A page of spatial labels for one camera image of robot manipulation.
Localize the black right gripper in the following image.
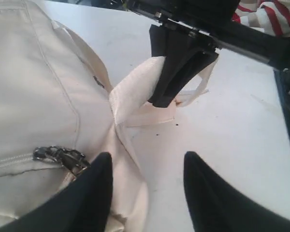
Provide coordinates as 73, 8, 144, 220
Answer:
125, 0, 290, 107

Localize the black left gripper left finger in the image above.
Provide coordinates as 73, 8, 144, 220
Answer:
0, 152, 113, 232

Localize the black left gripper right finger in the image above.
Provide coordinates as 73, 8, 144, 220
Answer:
184, 151, 290, 232

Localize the cream fabric duffel bag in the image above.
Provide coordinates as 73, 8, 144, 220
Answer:
0, 0, 219, 232

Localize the red white striped cloth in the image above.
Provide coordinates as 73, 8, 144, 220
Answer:
232, 0, 290, 38

